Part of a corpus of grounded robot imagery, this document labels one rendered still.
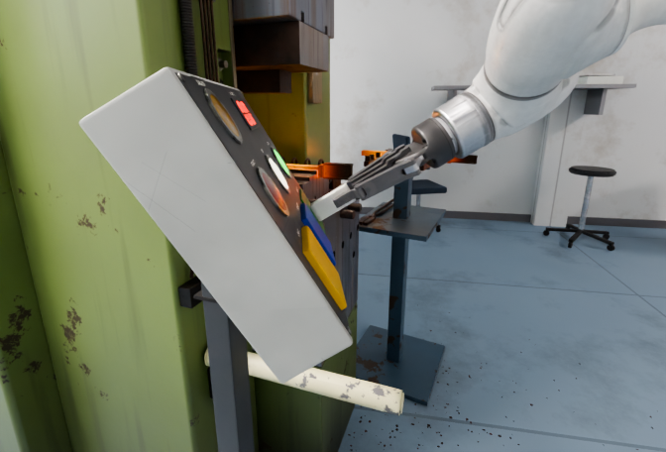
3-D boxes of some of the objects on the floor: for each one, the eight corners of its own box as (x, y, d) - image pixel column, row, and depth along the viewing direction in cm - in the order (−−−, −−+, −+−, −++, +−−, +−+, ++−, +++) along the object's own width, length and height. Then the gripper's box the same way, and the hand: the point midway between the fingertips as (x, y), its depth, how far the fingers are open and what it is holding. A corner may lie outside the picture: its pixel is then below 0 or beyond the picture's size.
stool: (598, 232, 349) (610, 165, 332) (628, 253, 299) (646, 174, 282) (535, 228, 360) (545, 163, 343) (555, 247, 310) (568, 171, 293)
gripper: (473, 163, 51) (329, 247, 52) (438, 152, 64) (322, 219, 65) (451, 116, 49) (302, 204, 50) (419, 114, 62) (301, 184, 63)
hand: (333, 202), depth 58 cm, fingers closed
